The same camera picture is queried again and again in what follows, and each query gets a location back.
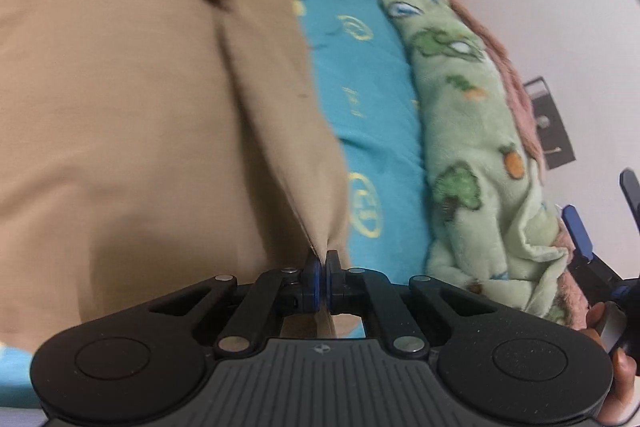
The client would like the teal patterned bed sheet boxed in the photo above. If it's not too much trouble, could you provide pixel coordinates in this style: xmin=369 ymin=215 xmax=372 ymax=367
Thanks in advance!
xmin=0 ymin=0 xmax=437 ymax=408

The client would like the grey wall socket box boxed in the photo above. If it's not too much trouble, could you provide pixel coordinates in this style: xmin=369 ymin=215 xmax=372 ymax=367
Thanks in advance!
xmin=522 ymin=77 xmax=577 ymax=171

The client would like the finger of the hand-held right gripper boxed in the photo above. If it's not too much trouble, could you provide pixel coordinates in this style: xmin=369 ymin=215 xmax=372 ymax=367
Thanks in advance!
xmin=619 ymin=168 xmax=640 ymax=229
xmin=561 ymin=203 xmax=627 ymax=294

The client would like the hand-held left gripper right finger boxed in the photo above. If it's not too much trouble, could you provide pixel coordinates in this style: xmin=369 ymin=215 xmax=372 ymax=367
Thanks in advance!
xmin=324 ymin=250 xmax=502 ymax=356

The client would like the pink fuzzy blanket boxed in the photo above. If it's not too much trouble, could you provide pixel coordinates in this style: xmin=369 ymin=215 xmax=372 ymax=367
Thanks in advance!
xmin=320 ymin=0 xmax=592 ymax=333

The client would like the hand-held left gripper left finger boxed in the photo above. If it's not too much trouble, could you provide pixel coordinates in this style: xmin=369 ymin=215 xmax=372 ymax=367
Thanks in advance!
xmin=149 ymin=253 xmax=322 ymax=356

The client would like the tan skeleton print t-shirt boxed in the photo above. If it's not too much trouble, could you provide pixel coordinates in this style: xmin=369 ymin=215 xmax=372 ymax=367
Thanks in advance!
xmin=0 ymin=0 xmax=352 ymax=353

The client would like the green cartoon fleece blanket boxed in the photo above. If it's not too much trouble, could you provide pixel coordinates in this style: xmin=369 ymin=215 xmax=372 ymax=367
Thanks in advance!
xmin=347 ymin=0 xmax=572 ymax=326

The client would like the person's right hand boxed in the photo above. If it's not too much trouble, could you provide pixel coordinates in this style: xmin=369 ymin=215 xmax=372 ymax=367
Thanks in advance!
xmin=585 ymin=303 xmax=640 ymax=426

